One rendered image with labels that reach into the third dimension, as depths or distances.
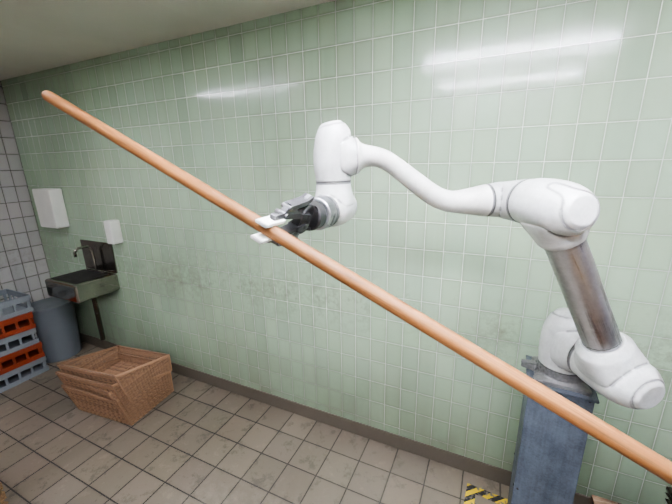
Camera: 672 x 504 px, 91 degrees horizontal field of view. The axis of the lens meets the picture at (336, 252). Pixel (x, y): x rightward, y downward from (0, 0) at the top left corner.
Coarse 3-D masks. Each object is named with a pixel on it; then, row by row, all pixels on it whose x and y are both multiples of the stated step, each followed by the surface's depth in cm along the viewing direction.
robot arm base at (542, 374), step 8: (528, 360) 133; (536, 360) 132; (528, 368) 132; (536, 368) 130; (544, 368) 126; (536, 376) 126; (544, 376) 125; (552, 376) 123; (560, 376) 121; (568, 376) 120; (576, 376) 120; (544, 384) 124; (552, 384) 123; (560, 384) 121; (568, 384) 121; (576, 384) 120; (584, 384) 120; (576, 392) 119; (584, 392) 118
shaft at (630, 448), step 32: (96, 128) 84; (160, 160) 78; (256, 224) 70; (320, 256) 66; (352, 288) 64; (416, 320) 59; (480, 352) 57; (512, 384) 55; (576, 416) 52; (640, 448) 50
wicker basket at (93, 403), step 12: (72, 396) 249; (84, 396) 241; (96, 396) 232; (84, 408) 253; (96, 408) 245; (108, 408) 238; (120, 408) 231; (144, 408) 250; (120, 420) 243; (132, 420) 242
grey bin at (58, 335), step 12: (48, 300) 329; (60, 300) 329; (36, 312) 305; (48, 312) 309; (60, 312) 316; (72, 312) 329; (36, 324) 308; (48, 324) 311; (60, 324) 318; (72, 324) 329; (48, 336) 313; (60, 336) 319; (72, 336) 329; (48, 348) 316; (60, 348) 321; (72, 348) 330; (48, 360) 319; (60, 360) 323
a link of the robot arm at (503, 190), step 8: (496, 184) 101; (504, 184) 99; (512, 184) 97; (496, 192) 99; (504, 192) 98; (496, 200) 98; (504, 200) 97; (496, 208) 99; (504, 208) 98; (488, 216) 103; (496, 216) 103; (504, 216) 100
